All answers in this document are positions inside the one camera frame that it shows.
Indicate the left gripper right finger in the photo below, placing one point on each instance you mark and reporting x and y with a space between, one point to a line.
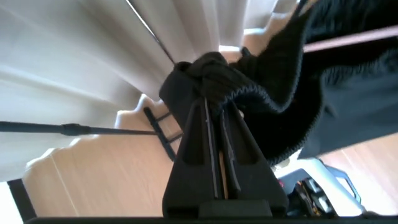
255 180

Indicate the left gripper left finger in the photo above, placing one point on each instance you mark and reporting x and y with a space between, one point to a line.
192 180

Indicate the black shorts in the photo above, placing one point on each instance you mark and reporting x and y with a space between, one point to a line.
280 93

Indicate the pink clothes hanger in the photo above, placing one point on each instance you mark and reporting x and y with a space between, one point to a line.
357 37

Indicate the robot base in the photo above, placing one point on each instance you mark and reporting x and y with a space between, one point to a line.
320 193

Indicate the black clothes rack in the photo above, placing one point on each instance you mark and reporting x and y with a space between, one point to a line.
77 129

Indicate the beige curtain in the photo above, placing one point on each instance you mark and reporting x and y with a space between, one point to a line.
77 46

